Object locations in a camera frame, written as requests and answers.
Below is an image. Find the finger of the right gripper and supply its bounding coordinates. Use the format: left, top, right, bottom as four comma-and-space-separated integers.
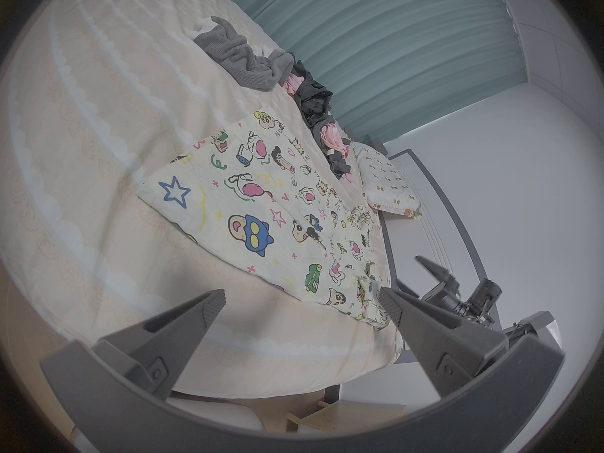
414, 255, 456, 286
395, 278, 428, 300

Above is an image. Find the white printed pillow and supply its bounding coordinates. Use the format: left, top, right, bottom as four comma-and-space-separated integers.
353, 141, 422, 221

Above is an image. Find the small pale wooden table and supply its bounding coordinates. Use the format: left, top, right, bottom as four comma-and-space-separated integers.
285, 398, 407, 435

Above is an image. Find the bed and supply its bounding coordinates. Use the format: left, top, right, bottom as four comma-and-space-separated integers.
0, 0, 487, 405

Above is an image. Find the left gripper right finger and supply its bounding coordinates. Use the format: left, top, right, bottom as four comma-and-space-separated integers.
379, 286, 509, 402

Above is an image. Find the pile of clothes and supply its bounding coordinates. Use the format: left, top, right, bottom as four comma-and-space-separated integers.
193, 16, 355, 181

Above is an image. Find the white printed pyjama top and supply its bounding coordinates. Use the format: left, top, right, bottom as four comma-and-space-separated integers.
138, 107, 392, 329

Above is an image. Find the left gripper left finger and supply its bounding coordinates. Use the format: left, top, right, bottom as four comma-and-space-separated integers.
92, 289, 228, 401

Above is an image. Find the blue-green curtain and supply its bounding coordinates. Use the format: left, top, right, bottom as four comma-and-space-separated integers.
236, 0, 529, 145

